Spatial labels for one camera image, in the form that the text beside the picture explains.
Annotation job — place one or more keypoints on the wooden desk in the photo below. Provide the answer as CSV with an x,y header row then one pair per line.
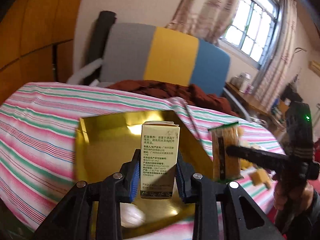
x,y
253,106

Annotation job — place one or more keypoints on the white box on desk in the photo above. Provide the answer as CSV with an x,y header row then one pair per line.
x,y
244,81

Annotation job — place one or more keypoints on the black rolled mat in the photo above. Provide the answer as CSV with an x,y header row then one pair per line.
x,y
99,36

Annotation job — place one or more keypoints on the clear plastic wrap ball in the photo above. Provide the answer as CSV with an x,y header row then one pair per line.
x,y
131,216

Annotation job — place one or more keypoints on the gold metal tray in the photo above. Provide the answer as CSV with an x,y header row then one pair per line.
x,y
103,143

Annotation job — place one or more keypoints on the beige patterned curtain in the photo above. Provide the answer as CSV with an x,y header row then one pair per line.
x,y
204,19

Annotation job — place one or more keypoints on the wooden wardrobe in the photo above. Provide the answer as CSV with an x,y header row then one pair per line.
x,y
37,43

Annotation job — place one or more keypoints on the dark red blanket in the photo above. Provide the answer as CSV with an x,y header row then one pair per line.
x,y
192,94

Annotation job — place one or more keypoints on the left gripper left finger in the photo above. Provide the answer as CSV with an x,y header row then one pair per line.
x,y
71,218

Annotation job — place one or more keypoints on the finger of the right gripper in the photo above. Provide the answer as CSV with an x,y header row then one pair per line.
x,y
267,160

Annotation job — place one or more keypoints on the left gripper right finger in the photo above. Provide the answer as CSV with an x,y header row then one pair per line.
x,y
242,217

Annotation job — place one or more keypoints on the right hand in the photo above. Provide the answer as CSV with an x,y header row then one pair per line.
x,y
290,202

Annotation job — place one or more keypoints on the grey yellow blue headboard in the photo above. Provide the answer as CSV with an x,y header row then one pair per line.
x,y
145,52

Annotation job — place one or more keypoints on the cream green carton box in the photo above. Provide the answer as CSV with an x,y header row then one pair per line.
x,y
158,158

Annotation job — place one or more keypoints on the striped bed sheet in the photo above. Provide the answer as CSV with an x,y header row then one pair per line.
x,y
38,132

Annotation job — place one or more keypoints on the window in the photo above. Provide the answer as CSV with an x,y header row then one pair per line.
x,y
252,29

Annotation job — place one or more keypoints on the wall air conditioner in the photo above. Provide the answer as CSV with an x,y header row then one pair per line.
x,y
315,67

